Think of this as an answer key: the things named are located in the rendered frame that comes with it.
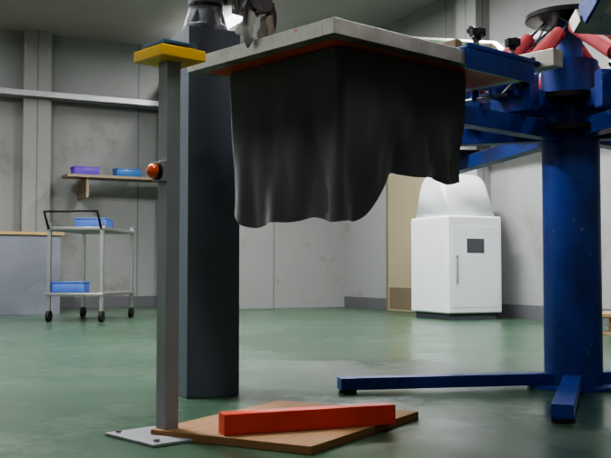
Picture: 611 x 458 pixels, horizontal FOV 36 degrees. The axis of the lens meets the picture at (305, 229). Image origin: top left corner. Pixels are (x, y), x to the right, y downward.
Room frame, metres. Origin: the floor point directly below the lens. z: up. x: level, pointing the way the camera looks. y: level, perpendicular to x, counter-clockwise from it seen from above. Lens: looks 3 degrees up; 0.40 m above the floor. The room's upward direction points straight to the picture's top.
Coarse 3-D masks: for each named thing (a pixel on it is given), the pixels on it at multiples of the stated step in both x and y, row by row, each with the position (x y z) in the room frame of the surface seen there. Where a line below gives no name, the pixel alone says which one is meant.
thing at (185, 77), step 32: (192, 32) 3.00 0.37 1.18; (224, 32) 3.05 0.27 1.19; (192, 96) 3.00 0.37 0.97; (224, 96) 3.05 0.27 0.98; (192, 128) 3.00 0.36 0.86; (224, 128) 3.05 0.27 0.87; (192, 160) 3.00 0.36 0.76; (224, 160) 3.05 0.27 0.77; (192, 192) 3.00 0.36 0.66; (224, 192) 3.05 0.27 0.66; (192, 224) 3.00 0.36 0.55; (224, 224) 3.05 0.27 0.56; (192, 256) 3.00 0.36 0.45; (224, 256) 3.05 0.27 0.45; (192, 288) 3.00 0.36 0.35; (224, 288) 3.05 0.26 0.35; (192, 320) 3.00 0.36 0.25; (224, 320) 3.05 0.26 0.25; (192, 352) 3.01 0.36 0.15; (224, 352) 3.05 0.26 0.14; (192, 384) 3.01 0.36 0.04; (224, 384) 3.05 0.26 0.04
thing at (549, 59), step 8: (552, 48) 2.64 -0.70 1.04; (528, 56) 2.70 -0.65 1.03; (536, 56) 2.68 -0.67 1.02; (544, 56) 2.66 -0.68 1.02; (552, 56) 2.64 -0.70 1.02; (560, 56) 2.67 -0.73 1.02; (544, 64) 2.66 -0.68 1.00; (552, 64) 2.64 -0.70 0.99; (560, 64) 2.66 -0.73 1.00; (536, 72) 2.74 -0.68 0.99
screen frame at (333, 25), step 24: (312, 24) 2.18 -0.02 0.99; (336, 24) 2.14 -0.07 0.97; (360, 24) 2.19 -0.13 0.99; (240, 48) 2.39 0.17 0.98; (264, 48) 2.32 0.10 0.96; (288, 48) 2.28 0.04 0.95; (384, 48) 2.28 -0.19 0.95; (408, 48) 2.30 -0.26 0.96; (432, 48) 2.36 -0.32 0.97; (456, 48) 2.43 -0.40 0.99; (192, 72) 2.56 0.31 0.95; (480, 72) 2.55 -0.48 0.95
